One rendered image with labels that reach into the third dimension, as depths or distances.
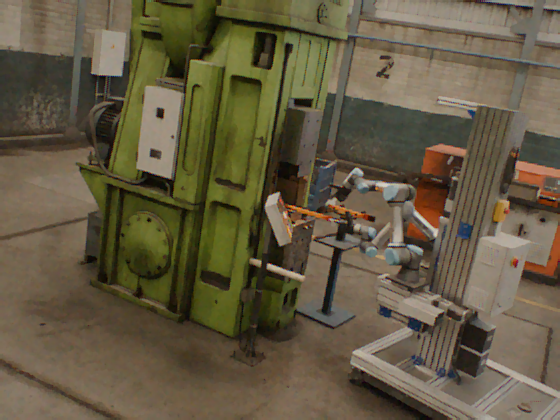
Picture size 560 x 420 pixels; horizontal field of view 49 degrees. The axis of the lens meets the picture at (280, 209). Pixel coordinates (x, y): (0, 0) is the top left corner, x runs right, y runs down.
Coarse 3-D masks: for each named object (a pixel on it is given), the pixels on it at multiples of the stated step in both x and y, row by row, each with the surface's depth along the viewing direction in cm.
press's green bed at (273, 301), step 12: (264, 288) 482; (276, 288) 476; (288, 288) 483; (300, 288) 507; (264, 300) 484; (276, 300) 479; (288, 300) 503; (264, 312) 485; (276, 312) 480; (288, 312) 498; (264, 324) 487; (276, 324) 487; (288, 324) 505
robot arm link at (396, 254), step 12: (384, 192) 408; (396, 192) 400; (408, 192) 405; (396, 204) 402; (396, 216) 403; (396, 228) 402; (396, 240) 402; (396, 252) 399; (408, 252) 404; (396, 264) 401
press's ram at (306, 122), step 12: (288, 108) 447; (300, 108) 451; (312, 108) 465; (288, 120) 448; (300, 120) 443; (312, 120) 454; (288, 132) 449; (300, 132) 445; (312, 132) 459; (288, 144) 451; (300, 144) 447; (312, 144) 465; (288, 156) 452; (300, 156) 452; (312, 156) 471
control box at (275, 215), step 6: (270, 198) 421; (276, 198) 413; (270, 204) 402; (276, 204) 399; (282, 204) 425; (270, 210) 400; (276, 210) 400; (282, 210) 416; (270, 216) 401; (276, 216) 401; (282, 216) 406; (270, 222) 402; (276, 222) 402; (282, 222) 402; (276, 228) 403; (282, 228) 403; (276, 234) 404; (282, 234) 404; (282, 240) 405; (288, 240) 404
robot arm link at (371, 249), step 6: (408, 204) 436; (408, 210) 434; (408, 216) 434; (384, 228) 438; (378, 234) 438; (384, 234) 436; (372, 240) 439; (378, 240) 436; (384, 240) 436; (366, 246) 441; (372, 246) 437; (378, 246) 437; (366, 252) 437; (372, 252) 435
